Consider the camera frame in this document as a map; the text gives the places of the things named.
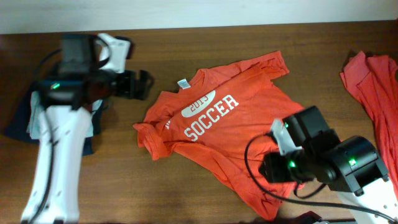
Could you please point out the red shirt pile right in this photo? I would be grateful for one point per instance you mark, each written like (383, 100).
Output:
(371, 80)

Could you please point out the orange soccer t-shirt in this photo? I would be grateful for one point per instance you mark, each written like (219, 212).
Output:
(220, 120)

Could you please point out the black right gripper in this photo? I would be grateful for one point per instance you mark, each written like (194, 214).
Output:
(273, 173)

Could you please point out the navy folded garment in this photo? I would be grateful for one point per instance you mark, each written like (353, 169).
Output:
(17, 128)

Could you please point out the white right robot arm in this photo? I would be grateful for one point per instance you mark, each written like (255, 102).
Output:
(310, 150)

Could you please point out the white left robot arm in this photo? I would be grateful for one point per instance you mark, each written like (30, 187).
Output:
(91, 68)

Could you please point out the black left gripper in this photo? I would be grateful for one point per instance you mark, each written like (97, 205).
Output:
(133, 89)

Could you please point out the light grey folded garment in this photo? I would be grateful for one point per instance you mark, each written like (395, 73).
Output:
(33, 127)

